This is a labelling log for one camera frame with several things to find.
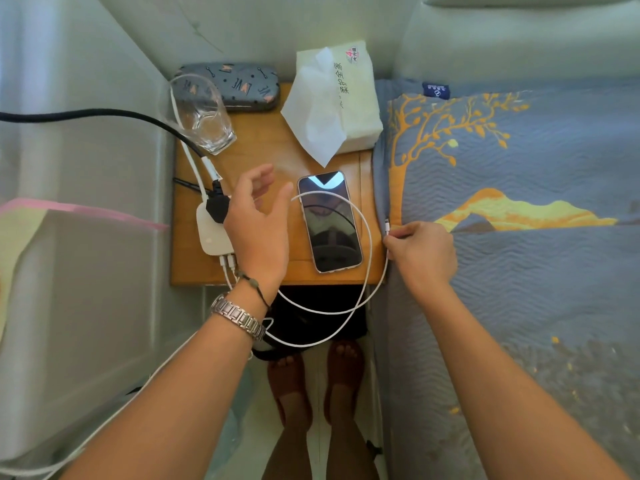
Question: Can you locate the gray patterned glasses case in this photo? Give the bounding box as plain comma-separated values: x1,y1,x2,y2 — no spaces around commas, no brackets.
173,61,281,113

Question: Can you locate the black string bracelet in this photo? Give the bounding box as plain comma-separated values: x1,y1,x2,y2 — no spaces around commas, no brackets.
234,269,274,311

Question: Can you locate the small wooden bedside table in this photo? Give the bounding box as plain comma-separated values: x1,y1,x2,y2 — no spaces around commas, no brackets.
169,81,389,287

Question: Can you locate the yellow cloth pink trim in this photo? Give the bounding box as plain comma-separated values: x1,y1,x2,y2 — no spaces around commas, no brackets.
0,196,170,341

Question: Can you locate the person's right forearm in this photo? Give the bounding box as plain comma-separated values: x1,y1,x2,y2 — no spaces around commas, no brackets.
417,284,632,480

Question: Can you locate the black bag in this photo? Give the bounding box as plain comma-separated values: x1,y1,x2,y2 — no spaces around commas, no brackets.
251,284,369,362

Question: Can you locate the person's left leg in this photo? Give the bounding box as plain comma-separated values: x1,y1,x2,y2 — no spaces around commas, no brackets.
260,414,314,480

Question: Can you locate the white tissue pack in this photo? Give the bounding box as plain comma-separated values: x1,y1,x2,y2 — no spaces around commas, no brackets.
279,40,385,169

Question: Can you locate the white hub power cord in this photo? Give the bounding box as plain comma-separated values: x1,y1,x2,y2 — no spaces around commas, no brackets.
169,89,224,203

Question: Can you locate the black smartphone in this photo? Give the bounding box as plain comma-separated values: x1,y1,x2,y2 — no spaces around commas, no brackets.
296,170,365,275

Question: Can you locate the clear drinking glass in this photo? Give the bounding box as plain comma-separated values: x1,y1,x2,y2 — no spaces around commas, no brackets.
167,73,238,157

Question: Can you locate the black power cord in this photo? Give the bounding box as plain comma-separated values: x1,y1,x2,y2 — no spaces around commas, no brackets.
0,108,233,225

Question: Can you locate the person's left forearm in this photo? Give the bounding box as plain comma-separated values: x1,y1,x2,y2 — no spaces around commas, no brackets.
61,293,271,480

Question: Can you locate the silver metal wristwatch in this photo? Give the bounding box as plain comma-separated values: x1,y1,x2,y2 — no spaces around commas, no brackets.
209,292,267,343

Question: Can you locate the person's right hand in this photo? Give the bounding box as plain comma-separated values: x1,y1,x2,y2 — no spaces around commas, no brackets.
382,220,459,301

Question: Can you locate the translucent plastic drawer unit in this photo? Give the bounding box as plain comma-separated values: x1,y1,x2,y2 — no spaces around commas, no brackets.
0,0,211,477

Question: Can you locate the white charger hub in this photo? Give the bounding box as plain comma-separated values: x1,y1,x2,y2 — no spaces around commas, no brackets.
195,199,237,257

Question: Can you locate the thin white cable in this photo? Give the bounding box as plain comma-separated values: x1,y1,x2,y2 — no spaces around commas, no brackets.
0,254,241,479

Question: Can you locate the person's right leg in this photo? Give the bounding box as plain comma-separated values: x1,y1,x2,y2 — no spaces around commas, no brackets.
325,409,381,480

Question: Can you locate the person's leg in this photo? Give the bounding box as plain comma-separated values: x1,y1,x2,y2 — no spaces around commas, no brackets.
325,409,381,480
260,414,314,480

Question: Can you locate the person's left hand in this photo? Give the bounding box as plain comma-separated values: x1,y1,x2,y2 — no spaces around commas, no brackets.
223,163,296,298

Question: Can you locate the pale padded headboard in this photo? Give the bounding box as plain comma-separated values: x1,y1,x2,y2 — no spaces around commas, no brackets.
389,0,640,89

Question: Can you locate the white bed frame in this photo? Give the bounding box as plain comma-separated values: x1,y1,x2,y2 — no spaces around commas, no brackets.
364,289,389,480

